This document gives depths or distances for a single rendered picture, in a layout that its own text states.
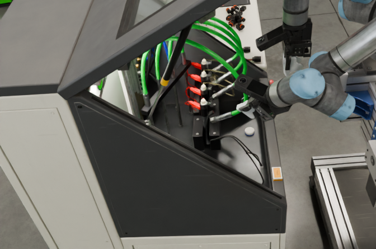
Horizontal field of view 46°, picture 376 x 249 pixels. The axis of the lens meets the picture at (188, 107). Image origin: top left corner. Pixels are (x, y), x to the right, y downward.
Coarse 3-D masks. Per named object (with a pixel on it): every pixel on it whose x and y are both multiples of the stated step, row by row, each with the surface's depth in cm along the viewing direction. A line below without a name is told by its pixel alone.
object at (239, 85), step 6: (240, 78) 128; (246, 78) 128; (252, 78) 129; (234, 84) 128; (240, 84) 128; (246, 84) 128; (252, 84) 127; (258, 84) 127; (264, 84) 127; (240, 90) 129; (246, 90) 127; (252, 90) 126; (258, 90) 126; (264, 90) 126; (252, 96) 127; (258, 96) 126; (264, 96) 125; (264, 102) 126
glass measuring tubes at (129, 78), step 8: (128, 64) 151; (120, 72) 152; (128, 72) 154; (136, 72) 167; (120, 80) 155; (128, 80) 156; (136, 80) 165; (128, 88) 159; (136, 88) 164; (128, 96) 160; (136, 96) 166; (128, 104) 162; (136, 104) 164; (144, 104) 178; (136, 112) 166; (144, 120) 176
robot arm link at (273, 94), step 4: (272, 84) 121; (276, 84) 119; (272, 88) 120; (276, 88) 124; (272, 92) 120; (276, 92) 118; (272, 96) 120; (276, 96) 119; (272, 100) 121; (276, 100) 120; (280, 100) 118; (276, 104) 121; (280, 104) 120; (284, 104) 119; (292, 104) 119
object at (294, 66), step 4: (284, 60) 144; (292, 60) 143; (296, 60) 143; (284, 64) 145; (292, 64) 144; (296, 64) 144; (300, 64) 144; (284, 68) 145; (292, 68) 145; (296, 68) 145; (300, 68) 145; (284, 72) 147; (288, 72) 145
